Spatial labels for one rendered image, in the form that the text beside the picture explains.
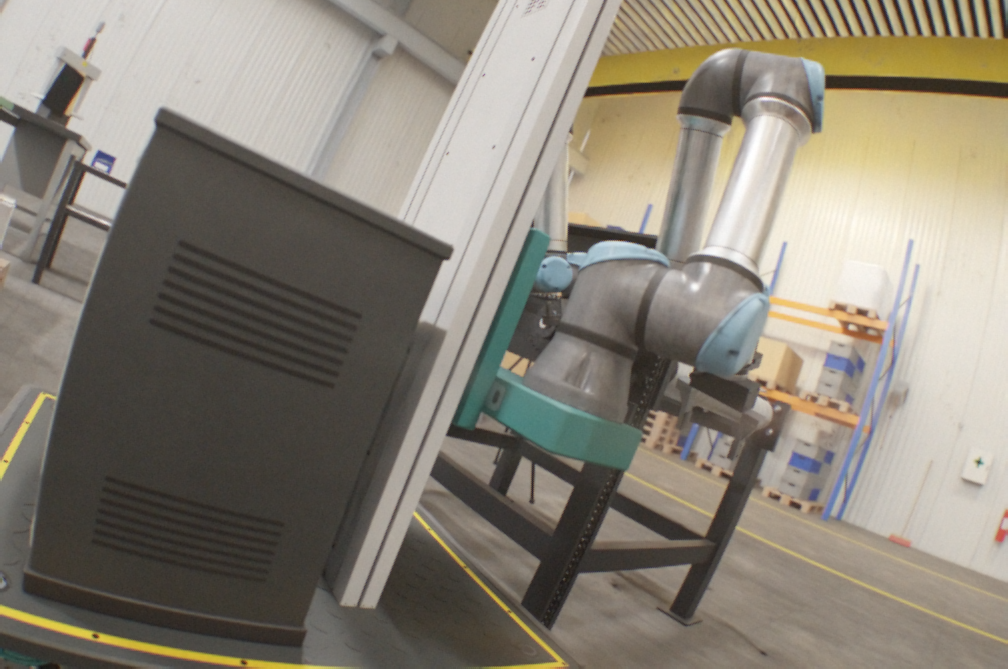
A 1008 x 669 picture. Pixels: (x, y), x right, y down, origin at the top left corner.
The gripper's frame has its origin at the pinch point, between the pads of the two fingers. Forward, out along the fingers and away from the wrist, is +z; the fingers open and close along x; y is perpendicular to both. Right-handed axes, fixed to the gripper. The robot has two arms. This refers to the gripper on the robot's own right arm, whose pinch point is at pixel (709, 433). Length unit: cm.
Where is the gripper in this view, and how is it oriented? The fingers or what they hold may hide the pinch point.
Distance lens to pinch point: 116.5
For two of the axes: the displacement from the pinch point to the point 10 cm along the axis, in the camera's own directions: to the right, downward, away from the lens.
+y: -8.0, 0.5, -5.9
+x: 5.8, 3.1, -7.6
